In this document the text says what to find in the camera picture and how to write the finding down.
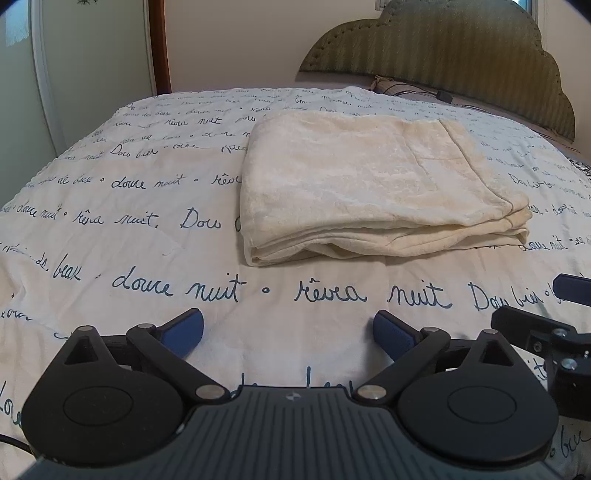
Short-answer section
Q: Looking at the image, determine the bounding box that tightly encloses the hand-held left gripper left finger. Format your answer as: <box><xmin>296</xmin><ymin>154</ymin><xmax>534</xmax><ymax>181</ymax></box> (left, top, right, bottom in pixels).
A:
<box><xmin>62</xmin><ymin>308</ymin><xmax>232</xmax><ymax>407</ymax></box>

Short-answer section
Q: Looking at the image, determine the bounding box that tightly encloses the olive padded headboard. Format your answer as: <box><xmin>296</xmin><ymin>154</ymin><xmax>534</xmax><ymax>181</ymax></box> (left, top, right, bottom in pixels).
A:
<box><xmin>298</xmin><ymin>0</ymin><xmax>576</xmax><ymax>141</ymax></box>

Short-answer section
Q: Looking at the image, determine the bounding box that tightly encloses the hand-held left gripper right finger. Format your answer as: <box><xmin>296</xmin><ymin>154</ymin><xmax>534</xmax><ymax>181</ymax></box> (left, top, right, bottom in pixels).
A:
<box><xmin>355</xmin><ymin>310</ymin><xmax>522</xmax><ymax>408</ymax></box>

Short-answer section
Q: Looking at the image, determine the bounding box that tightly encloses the striped pillow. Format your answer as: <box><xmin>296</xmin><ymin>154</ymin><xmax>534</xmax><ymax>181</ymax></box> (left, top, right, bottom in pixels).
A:
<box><xmin>369</xmin><ymin>75</ymin><xmax>465</xmax><ymax>101</ymax></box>

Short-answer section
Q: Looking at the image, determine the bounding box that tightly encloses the white wardrobe door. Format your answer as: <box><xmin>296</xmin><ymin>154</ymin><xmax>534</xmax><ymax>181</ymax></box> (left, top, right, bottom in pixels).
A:
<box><xmin>0</xmin><ymin>0</ymin><xmax>158</xmax><ymax>160</ymax></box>

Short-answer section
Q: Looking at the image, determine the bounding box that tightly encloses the dark patterned cloth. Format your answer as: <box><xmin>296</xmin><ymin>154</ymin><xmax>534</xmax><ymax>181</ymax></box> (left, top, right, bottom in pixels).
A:
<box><xmin>567</xmin><ymin>158</ymin><xmax>591</xmax><ymax>184</ymax></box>

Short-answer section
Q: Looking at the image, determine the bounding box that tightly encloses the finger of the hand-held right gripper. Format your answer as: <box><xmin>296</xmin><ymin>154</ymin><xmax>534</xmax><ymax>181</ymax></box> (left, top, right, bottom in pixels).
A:
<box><xmin>553</xmin><ymin>273</ymin><xmax>591</xmax><ymax>306</ymax></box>
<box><xmin>491</xmin><ymin>305</ymin><xmax>579</xmax><ymax>356</ymax></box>

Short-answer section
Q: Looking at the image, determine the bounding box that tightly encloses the thin black charger cable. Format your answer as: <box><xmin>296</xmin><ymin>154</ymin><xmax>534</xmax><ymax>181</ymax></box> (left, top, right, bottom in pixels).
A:
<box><xmin>385</xmin><ymin>82</ymin><xmax>439</xmax><ymax>99</ymax></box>

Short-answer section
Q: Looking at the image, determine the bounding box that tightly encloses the brown wooden wardrobe frame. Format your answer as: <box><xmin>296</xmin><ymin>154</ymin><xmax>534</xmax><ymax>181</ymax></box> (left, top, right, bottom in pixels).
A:
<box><xmin>147</xmin><ymin>0</ymin><xmax>173</xmax><ymax>94</ymax></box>

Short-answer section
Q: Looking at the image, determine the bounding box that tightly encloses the cream towel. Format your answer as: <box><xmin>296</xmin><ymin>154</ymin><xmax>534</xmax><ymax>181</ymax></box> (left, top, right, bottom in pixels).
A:
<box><xmin>239</xmin><ymin>111</ymin><xmax>535</xmax><ymax>268</ymax></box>

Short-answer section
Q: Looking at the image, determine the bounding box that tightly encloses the white printed blanket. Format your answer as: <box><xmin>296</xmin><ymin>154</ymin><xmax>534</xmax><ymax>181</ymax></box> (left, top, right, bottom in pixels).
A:
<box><xmin>0</xmin><ymin>85</ymin><xmax>591</xmax><ymax>480</ymax></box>

